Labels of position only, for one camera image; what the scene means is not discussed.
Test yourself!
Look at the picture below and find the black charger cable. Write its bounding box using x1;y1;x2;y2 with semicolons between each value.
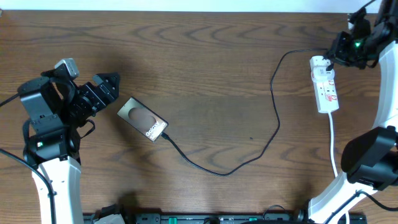
160;47;335;177

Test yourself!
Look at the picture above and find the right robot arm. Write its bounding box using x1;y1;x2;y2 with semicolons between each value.
303;0;397;223

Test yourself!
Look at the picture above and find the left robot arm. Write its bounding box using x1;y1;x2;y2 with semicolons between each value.
17;72;120;223

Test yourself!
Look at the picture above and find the white USB charger adapter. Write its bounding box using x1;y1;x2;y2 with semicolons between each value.
311;67;335;83

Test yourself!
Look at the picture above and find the white power strip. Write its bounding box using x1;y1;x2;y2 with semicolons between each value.
310;55;339;114

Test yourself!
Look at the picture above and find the white power strip cord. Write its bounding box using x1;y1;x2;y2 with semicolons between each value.
328;112;351;224

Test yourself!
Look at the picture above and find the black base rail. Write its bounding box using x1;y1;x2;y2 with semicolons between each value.
83;212;368;224

